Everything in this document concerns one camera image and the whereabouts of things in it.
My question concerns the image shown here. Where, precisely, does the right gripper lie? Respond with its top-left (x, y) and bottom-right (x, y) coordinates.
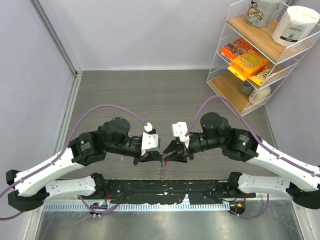
top-left (163, 132), bottom-right (224, 163)

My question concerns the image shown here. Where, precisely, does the red grey carabiner keyring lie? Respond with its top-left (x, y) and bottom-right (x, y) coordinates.
top-left (158, 153), bottom-right (168, 181)

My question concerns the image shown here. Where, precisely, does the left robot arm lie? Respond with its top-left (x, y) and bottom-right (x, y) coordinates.
top-left (6, 117), bottom-right (162, 212)

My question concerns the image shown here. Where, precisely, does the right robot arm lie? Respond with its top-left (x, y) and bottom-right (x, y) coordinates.
top-left (163, 112), bottom-right (320, 210)

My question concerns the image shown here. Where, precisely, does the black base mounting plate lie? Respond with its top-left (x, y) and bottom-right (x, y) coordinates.
top-left (104, 178), bottom-right (257, 205)

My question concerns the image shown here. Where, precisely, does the cream bottle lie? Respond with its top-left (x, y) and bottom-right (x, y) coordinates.
top-left (248, 86), bottom-right (271, 105)

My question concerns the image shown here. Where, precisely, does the yellow candy bag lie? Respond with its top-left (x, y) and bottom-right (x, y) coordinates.
top-left (248, 66), bottom-right (275, 87)

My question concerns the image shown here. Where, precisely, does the orange brown snack box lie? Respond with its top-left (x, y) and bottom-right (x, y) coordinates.
top-left (220, 37), bottom-right (256, 61)

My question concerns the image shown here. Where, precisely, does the grey printed snack bag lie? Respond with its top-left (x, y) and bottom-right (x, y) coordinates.
top-left (245, 0), bottom-right (282, 28)

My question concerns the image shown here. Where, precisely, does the white paper towel roll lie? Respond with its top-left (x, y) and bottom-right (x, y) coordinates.
top-left (271, 5), bottom-right (320, 47)

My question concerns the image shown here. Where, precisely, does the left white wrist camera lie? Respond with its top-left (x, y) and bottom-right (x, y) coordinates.
top-left (141, 122), bottom-right (160, 156)

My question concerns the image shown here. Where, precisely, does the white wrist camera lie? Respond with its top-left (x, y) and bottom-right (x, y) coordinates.
top-left (141, 122), bottom-right (160, 156)
top-left (170, 121), bottom-right (190, 149)

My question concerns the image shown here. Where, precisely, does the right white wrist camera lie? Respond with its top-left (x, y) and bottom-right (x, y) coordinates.
top-left (170, 121), bottom-right (190, 149)

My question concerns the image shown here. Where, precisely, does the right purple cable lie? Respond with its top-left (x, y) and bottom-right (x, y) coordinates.
top-left (186, 95), bottom-right (320, 220)

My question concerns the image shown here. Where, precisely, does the purple cable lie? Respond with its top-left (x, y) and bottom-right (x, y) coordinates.
top-left (0, 104), bottom-right (148, 221)
top-left (186, 95), bottom-right (320, 220)

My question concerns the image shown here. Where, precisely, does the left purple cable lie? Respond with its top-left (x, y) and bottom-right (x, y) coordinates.
top-left (0, 104), bottom-right (148, 221)

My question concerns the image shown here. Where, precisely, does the white slotted cable duct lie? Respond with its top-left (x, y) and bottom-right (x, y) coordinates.
top-left (42, 200), bottom-right (230, 212)

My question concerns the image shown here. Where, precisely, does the white wire shelf rack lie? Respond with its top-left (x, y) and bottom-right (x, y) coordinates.
top-left (206, 0), bottom-right (320, 116)

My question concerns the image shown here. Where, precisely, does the aluminium corner frame post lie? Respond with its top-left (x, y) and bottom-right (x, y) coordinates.
top-left (29, 0), bottom-right (83, 77)

